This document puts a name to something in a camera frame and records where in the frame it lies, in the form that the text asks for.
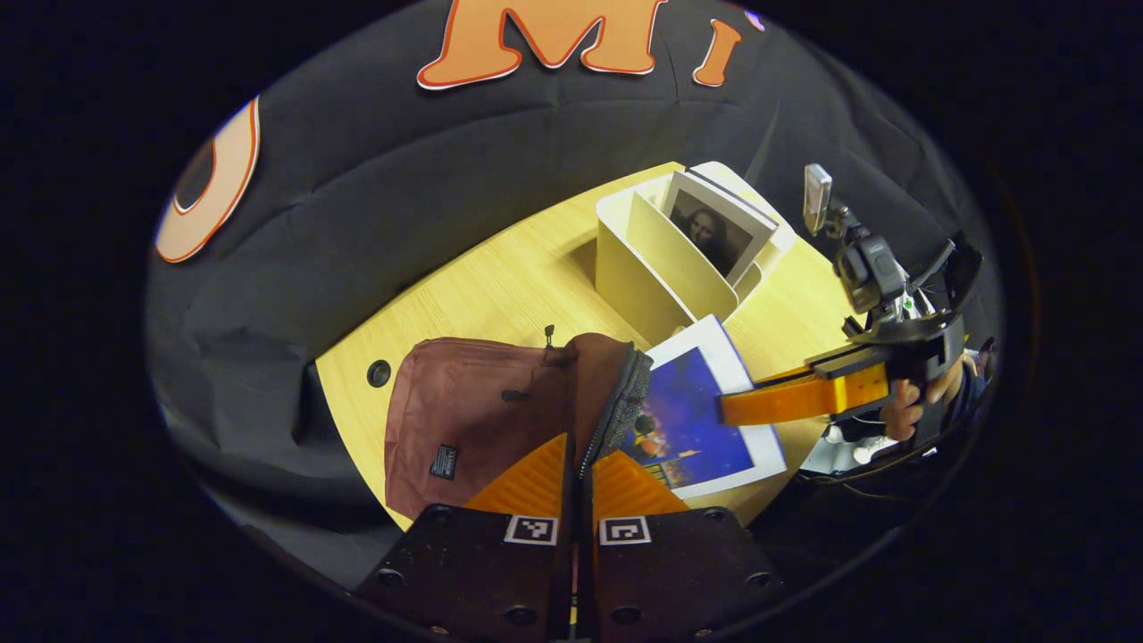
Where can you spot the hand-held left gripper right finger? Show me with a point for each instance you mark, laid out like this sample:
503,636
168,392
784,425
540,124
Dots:
591,580

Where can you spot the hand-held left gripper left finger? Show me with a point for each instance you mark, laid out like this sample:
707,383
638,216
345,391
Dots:
566,580

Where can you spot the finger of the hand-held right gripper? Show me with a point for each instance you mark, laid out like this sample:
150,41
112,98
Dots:
804,397

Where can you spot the blue cover book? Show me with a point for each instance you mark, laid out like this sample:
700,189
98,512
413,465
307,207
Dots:
696,420

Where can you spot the maroon schoolbag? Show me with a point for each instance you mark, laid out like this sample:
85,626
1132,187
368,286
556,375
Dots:
482,420

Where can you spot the portrait cover book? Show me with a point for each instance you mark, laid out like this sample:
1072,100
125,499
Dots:
714,232

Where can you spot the white bookshelf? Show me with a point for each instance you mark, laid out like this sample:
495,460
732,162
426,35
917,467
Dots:
643,268

